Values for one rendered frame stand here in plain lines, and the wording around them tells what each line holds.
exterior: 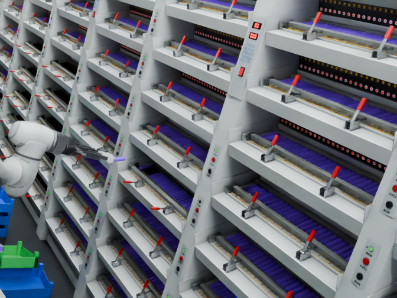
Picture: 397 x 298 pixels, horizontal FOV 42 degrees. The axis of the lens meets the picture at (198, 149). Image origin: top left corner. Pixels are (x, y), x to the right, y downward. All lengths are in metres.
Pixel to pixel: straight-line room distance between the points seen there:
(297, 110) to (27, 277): 1.82
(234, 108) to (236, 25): 0.30
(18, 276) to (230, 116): 1.56
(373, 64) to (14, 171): 1.31
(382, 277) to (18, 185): 1.34
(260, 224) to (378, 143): 0.50
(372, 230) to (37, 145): 1.26
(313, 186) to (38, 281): 1.76
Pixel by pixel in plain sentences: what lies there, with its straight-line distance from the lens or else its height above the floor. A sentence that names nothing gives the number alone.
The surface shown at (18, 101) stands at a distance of 4.19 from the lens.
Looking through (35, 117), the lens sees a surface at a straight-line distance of 3.74.
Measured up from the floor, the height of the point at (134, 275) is 0.37.
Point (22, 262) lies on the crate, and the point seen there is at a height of 0.12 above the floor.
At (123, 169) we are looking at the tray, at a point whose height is 0.75.
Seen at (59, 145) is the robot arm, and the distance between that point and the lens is 2.10.
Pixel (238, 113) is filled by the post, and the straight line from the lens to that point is 1.77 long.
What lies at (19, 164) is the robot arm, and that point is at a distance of 2.05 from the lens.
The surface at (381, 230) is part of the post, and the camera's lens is 1.36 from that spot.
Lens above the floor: 1.46
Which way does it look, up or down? 12 degrees down
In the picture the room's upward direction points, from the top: 18 degrees clockwise
